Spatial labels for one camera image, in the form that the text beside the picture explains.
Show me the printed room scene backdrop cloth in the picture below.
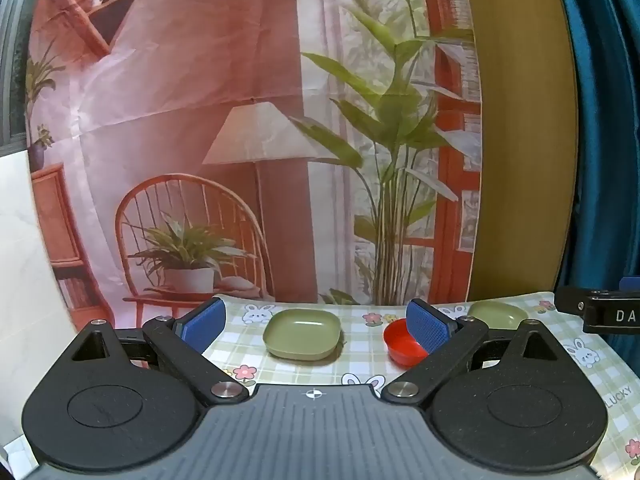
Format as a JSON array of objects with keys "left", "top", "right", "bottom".
[{"left": 25, "top": 0, "right": 484, "bottom": 332}]

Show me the red bowl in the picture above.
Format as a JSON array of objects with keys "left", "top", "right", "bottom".
[{"left": 383, "top": 319, "right": 432, "bottom": 366}]

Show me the checked bunny print tablecloth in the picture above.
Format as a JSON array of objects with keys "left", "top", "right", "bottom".
[{"left": 115, "top": 290, "right": 640, "bottom": 480}]

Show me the green square plate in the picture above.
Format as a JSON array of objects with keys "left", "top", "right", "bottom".
[
  {"left": 263, "top": 309, "right": 344, "bottom": 361},
  {"left": 467, "top": 301, "right": 529, "bottom": 331}
]

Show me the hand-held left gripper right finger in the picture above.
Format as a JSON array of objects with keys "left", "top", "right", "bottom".
[{"left": 382, "top": 299, "right": 572, "bottom": 404}]

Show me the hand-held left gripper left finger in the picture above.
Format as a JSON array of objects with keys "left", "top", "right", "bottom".
[{"left": 70, "top": 297, "right": 249, "bottom": 404}]

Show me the grey window frame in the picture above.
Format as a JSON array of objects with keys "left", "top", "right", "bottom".
[{"left": 0, "top": 0, "right": 32, "bottom": 157}]

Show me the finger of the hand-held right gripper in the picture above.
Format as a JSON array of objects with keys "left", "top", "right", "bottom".
[{"left": 554, "top": 276, "right": 640, "bottom": 317}]

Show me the blue curtain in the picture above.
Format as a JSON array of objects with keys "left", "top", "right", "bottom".
[{"left": 550, "top": 0, "right": 640, "bottom": 292}]

